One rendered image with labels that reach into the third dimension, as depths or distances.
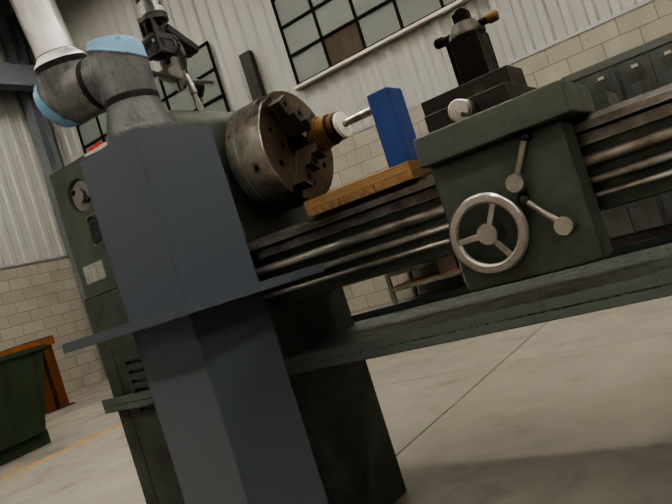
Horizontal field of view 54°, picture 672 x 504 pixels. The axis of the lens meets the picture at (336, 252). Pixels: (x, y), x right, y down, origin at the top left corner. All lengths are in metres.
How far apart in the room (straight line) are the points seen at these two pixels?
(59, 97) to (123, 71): 0.17
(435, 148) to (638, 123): 0.37
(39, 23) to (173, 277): 0.62
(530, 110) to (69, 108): 0.94
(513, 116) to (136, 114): 0.74
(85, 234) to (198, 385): 0.88
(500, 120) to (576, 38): 7.12
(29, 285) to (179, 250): 11.67
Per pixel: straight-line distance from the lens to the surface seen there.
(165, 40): 1.94
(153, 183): 1.32
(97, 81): 1.49
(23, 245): 13.13
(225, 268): 1.36
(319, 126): 1.75
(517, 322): 1.29
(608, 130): 1.36
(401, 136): 1.63
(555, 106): 1.23
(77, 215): 2.10
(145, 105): 1.43
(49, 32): 1.59
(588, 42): 8.32
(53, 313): 13.05
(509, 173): 1.30
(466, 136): 1.28
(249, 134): 1.74
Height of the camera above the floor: 0.74
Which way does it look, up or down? 1 degrees up
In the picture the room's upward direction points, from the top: 18 degrees counter-clockwise
